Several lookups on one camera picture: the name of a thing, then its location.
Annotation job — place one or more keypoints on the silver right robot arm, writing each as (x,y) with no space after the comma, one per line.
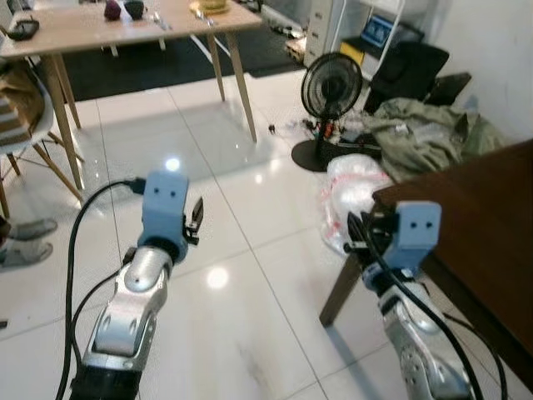
(416,342)

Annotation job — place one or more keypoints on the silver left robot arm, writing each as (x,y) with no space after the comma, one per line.
(125,317)

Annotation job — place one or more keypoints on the white plastic bag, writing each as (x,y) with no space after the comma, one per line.
(354,187)

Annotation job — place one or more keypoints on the dark brown wooden table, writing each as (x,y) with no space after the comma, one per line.
(475,217)

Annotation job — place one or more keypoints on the olive green jacket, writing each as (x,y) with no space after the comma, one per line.
(425,133)

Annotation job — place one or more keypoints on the black floor fan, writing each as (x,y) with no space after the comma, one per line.
(331,87)

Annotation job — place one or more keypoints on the black rug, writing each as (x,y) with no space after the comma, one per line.
(150,62)

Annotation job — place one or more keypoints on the grey shoe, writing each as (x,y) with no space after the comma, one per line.
(29,228)
(23,254)

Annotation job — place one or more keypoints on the black chair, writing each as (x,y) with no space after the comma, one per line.
(408,71)

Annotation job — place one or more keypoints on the white chair with wooden legs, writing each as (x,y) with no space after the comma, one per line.
(37,146)

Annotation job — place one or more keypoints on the yellow box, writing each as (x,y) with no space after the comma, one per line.
(351,52)

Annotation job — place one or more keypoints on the silver cutlery piece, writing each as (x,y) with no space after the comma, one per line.
(205,17)
(160,20)

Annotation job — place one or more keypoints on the laptop with blue screen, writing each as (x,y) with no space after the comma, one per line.
(379,32)

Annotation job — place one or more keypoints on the yellow plate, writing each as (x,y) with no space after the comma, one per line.
(212,7)

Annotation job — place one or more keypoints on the light wooden dining table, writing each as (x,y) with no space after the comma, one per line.
(92,29)

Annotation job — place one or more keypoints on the black bowl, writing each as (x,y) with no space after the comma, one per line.
(135,8)

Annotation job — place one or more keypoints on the brown paper bag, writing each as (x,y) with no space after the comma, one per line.
(18,96)

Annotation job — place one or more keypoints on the white shelf unit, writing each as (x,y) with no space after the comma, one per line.
(341,21)

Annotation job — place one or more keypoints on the dark purple round item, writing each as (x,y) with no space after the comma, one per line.
(112,10)

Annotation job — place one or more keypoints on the black tray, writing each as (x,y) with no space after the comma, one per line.
(22,30)

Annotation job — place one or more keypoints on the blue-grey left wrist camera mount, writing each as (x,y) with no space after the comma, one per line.
(164,204)

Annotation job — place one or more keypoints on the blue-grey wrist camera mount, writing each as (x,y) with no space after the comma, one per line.
(415,233)
(164,204)

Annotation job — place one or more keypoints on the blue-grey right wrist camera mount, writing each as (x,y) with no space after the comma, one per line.
(415,233)

